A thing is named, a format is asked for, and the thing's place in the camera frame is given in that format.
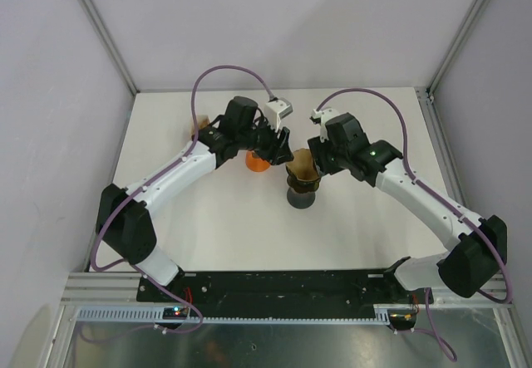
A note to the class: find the aluminium frame rail left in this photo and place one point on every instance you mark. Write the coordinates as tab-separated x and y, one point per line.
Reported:
100	28

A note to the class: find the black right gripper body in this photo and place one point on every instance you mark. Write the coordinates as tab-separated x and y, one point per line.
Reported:
327	158

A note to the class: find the green glass coffee dripper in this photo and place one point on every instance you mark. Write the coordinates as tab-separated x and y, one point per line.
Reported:
300	186

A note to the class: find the brown paper coffee filter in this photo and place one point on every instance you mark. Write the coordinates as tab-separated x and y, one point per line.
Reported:
303	164

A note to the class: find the grey slotted cable duct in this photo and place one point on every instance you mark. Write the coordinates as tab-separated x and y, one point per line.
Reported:
171	314

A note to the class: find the aluminium frame rail right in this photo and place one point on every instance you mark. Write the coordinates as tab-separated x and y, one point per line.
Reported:
467	26

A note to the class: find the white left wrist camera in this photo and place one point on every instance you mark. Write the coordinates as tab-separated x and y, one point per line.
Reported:
275	111

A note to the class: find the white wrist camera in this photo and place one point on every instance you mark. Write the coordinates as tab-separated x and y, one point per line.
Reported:
275	111
321	118

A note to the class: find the aluminium frame rail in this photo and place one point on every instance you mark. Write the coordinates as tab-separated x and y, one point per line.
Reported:
100	28
467	26

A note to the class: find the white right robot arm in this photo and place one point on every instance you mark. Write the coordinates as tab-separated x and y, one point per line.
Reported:
474	246

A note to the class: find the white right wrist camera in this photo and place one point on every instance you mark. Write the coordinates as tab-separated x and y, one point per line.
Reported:
321	118

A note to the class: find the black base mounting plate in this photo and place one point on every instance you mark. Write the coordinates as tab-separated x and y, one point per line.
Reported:
322	293

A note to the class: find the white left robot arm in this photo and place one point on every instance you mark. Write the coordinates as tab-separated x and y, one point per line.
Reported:
125	217

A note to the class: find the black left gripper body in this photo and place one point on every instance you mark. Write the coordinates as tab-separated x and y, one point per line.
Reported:
262	141

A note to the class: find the orange liquid glass beaker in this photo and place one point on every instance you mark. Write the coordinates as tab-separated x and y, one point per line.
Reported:
255	163

